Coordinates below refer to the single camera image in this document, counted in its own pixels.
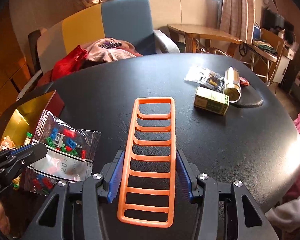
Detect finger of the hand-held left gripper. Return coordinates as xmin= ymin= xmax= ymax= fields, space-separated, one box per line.
xmin=5 ymin=142 xmax=48 ymax=167
xmin=0 ymin=144 xmax=33 ymax=161

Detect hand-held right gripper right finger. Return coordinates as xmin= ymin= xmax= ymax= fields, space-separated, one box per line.
xmin=175 ymin=149 xmax=278 ymax=240

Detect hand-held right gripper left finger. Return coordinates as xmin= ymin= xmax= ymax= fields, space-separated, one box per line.
xmin=20 ymin=149 xmax=125 ymax=240

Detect orange snack bag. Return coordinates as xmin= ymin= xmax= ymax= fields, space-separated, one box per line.
xmin=0 ymin=135 xmax=17 ymax=150

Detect clear bag of toy bricks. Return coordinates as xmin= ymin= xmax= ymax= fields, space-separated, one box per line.
xmin=25 ymin=109 xmax=102 ymax=195

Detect gold box with red outside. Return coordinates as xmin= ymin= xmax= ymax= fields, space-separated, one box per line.
xmin=0 ymin=90 xmax=65 ymax=238

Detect orange plastic rack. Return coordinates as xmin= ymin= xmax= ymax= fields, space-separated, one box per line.
xmin=117 ymin=97 xmax=176 ymax=228

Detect green and cream box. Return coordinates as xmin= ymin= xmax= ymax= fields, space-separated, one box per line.
xmin=194 ymin=86 xmax=230 ymax=116

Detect clear packet with yellow label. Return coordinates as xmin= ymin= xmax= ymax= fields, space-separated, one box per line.
xmin=202 ymin=70 xmax=225 ymax=90

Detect white clear packet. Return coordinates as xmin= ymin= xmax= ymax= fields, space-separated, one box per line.
xmin=184 ymin=66 xmax=210 ymax=83

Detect gold metal can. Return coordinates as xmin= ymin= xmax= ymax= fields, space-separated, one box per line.
xmin=224 ymin=67 xmax=241 ymax=103

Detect brown-red cloth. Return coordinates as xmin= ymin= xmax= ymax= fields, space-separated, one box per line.
xmin=41 ymin=70 xmax=53 ymax=82

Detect red cloth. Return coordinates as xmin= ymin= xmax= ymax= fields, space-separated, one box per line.
xmin=51 ymin=45 xmax=88 ymax=80

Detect person's pale clothing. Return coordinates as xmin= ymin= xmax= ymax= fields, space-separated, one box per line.
xmin=265 ymin=194 xmax=300 ymax=240

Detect plastic bags under table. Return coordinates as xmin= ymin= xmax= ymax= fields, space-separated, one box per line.
xmin=197 ymin=46 xmax=228 ymax=55

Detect wooden side table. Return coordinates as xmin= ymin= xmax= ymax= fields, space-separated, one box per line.
xmin=167 ymin=24 xmax=243 ymax=57

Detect green patterned cloth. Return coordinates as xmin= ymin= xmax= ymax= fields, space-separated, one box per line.
xmin=252 ymin=40 xmax=274 ymax=53

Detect white cabinet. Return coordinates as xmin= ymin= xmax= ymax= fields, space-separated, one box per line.
xmin=275 ymin=42 xmax=299 ymax=84

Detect blue yellow grey armchair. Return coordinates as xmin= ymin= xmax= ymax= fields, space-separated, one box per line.
xmin=9 ymin=0 xmax=181 ymax=98

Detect blue globe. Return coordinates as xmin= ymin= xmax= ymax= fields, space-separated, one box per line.
xmin=252 ymin=22 xmax=261 ymax=40

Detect black appliance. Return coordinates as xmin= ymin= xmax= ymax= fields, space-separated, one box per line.
xmin=262 ymin=7 xmax=294 ymax=30

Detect purple bead string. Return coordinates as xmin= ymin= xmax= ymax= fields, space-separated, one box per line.
xmin=100 ymin=41 xmax=122 ymax=49

